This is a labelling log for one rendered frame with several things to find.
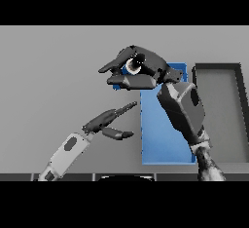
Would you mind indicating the blue pipe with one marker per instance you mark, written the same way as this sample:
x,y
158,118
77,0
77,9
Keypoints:
x,y
132,67

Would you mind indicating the blue bin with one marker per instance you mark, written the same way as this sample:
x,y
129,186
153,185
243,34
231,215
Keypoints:
x,y
162,134

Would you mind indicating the dark grey bin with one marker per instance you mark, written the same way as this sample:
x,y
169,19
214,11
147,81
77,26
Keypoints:
x,y
220,111

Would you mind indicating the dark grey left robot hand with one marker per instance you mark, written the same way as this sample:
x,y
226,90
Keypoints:
x,y
102,121

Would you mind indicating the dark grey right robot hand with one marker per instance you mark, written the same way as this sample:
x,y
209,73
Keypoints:
x,y
147,64

